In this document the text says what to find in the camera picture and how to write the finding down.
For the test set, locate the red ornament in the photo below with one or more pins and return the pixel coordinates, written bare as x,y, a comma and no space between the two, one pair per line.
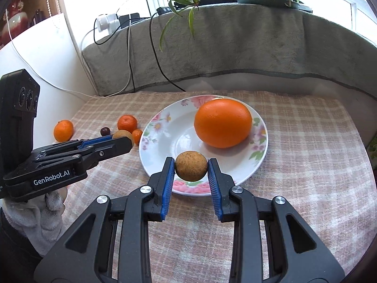
13,20

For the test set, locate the white window frame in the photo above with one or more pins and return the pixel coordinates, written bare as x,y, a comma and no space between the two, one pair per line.
73,6

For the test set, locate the small black box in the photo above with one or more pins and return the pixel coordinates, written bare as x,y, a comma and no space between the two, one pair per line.
163,10

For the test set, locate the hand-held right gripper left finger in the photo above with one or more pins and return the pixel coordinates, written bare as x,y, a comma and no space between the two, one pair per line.
166,188

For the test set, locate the tiny orange kumquat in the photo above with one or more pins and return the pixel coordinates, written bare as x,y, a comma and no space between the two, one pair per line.
137,136

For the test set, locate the long black device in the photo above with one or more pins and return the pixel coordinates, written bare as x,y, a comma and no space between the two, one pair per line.
206,0

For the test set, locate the spider plant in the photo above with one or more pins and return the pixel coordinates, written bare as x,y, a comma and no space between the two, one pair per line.
191,20

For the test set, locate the black power adapter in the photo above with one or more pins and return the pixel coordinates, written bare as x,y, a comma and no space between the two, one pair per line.
129,19

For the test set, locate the floral white plate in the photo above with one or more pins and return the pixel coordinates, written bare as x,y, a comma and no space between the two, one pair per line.
173,141

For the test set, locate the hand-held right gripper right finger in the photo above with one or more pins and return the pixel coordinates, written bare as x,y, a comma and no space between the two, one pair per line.
214,188

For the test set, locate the person's left forearm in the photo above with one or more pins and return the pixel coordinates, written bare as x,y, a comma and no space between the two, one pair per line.
14,250

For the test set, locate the small tangerine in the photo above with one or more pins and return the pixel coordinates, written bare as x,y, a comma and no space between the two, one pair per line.
63,130
127,123

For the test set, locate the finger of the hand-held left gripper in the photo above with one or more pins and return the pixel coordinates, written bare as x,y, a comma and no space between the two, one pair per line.
94,141
115,150

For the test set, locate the dark pot saucer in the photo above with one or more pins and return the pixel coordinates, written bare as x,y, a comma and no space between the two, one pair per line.
265,1

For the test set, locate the grey towel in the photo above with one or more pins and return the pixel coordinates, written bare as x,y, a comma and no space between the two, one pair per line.
235,44

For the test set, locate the white power adapter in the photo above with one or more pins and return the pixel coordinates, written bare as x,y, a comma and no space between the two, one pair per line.
106,22

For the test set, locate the person's left hand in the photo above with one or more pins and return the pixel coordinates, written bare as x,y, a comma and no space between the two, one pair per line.
32,224

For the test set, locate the brown round longan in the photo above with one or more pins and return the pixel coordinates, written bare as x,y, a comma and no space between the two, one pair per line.
191,165
123,134

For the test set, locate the large orange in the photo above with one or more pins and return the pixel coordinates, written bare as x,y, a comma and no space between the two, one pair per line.
223,123

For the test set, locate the white cabinet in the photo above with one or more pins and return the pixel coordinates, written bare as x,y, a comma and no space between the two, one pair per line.
53,50

